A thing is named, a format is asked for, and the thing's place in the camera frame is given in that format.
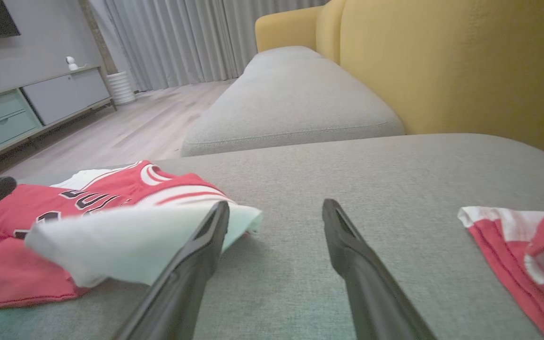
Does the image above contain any grey pleated curtain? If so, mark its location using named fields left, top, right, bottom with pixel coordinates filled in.
left=88, top=0, right=330, bottom=93

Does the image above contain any large grey sofa seat cushion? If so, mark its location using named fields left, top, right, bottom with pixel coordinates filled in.
left=0, top=133, right=544, bottom=340

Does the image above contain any low grey green tv cabinet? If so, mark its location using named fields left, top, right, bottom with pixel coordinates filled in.
left=0, top=65, right=117, bottom=170

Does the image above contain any narrow yellow sofa backrest cushion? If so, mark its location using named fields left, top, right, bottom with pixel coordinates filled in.
left=316, top=0, right=348, bottom=65

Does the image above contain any small grey sofa seat cushion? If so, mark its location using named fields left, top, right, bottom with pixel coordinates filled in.
left=181, top=46, right=405, bottom=157

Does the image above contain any white ribbed floor vase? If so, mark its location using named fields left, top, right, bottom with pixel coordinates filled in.
left=106, top=71, right=136, bottom=106

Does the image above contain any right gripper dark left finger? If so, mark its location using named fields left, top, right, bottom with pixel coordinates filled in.
left=111, top=201, right=230, bottom=340

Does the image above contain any yellow sofa armrest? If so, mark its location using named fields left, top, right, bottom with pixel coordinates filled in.
left=255, top=5, right=323, bottom=53

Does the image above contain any red and white basketball jersey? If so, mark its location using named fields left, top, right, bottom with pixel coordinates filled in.
left=0, top=161, right=263, bottom=310

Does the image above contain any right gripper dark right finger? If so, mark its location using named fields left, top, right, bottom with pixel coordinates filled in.
left=322, top=198, right=438, bottom=340

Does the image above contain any wide yellow sofa backrest cushion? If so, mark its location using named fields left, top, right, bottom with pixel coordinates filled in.
left=340, top=0, right=544, bottom=157

